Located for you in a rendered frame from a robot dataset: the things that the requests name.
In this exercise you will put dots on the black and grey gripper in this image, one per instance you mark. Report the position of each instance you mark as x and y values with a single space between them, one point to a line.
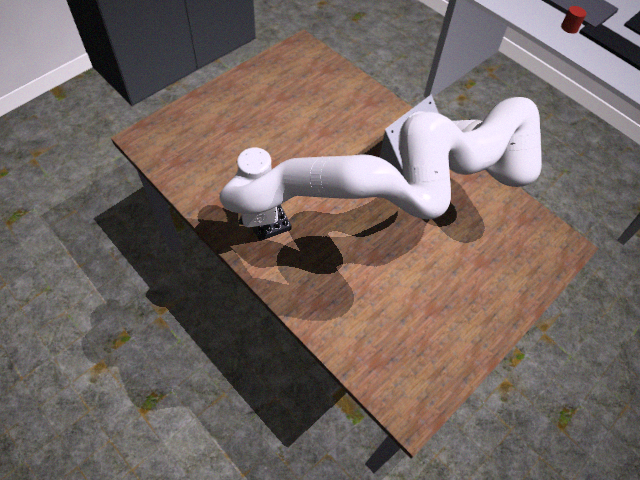
265 218

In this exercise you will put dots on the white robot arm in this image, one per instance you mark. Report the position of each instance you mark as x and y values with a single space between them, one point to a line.
425 140

